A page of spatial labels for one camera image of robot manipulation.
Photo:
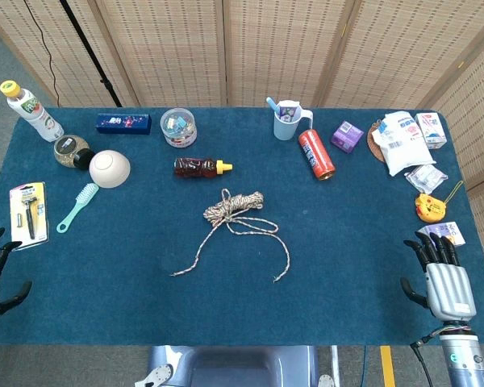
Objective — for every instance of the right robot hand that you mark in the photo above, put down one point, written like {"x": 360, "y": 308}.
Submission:
{"x": 447, "y": 286}

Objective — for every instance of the lavender tissue pack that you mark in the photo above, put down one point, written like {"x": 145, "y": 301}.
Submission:
{"x": 447, "y": 231}

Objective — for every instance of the razor in blister pack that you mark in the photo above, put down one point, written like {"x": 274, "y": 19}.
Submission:
{"x": 29, "y": 215}

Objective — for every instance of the small clear plastic packet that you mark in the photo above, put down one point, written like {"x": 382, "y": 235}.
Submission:
{"x": 425, "y": 179}

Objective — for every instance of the blue table cloth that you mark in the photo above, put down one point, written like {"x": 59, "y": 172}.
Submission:
{"x": 105, "y": 290}

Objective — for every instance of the mint green brush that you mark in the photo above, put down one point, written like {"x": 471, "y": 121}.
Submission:
{"x": 82, "y": 199}

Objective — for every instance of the white plastic bag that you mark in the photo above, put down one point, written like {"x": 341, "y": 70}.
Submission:
{"x": 405, "y": 145}

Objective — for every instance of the white milk carton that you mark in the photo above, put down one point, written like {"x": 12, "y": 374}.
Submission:
{"x": 431, "y": 129}

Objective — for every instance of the woven round coaster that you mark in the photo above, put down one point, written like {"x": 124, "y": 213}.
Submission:
{"x": 373, "y": 145}

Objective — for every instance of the glass jar black lid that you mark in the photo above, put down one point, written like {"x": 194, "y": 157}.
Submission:
{"x": 66, "y": 151}

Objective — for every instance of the cream bowl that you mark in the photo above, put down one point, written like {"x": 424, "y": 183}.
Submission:
{"x": 109, "y": 169}

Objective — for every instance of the purple small box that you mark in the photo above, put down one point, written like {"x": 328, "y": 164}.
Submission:
{"x": 347, "y": 137}

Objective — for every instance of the drink bottle yellow cap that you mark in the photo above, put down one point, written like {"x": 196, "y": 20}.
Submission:
{"x": 36, "y": 117}

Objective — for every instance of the orange drink can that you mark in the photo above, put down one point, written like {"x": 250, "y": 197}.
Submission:
{"x": 316, "y": 155}

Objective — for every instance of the dark blue rectangular box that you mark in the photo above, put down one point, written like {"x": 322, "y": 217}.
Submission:
{"x": 123, "y": 123}

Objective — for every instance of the light blue cup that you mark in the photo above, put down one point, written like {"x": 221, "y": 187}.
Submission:
{"x": 284, "y": 129}

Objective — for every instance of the blue-grey robot torso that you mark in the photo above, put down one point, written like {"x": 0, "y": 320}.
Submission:
{"x": 234, "y": 367}

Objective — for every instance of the toothpaste tube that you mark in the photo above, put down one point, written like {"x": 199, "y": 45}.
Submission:
{"x": 287, "y": 111}

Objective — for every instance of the honey bear bottle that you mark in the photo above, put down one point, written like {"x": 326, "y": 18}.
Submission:
{"x": 195, "y": 168}

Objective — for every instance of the clear plastic jar of clips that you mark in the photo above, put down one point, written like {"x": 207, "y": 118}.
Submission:
{"x": 178, "y": 129}

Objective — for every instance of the blue toothbrush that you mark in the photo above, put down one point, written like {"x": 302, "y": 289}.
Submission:
{"x": 273, "y": 105}

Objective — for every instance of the black stand pole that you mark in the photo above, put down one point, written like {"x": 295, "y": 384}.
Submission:
{"x": 90, "y": 52}

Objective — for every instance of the white metal post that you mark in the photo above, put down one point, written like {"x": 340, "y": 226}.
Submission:
{"x": 335, "y": 364}

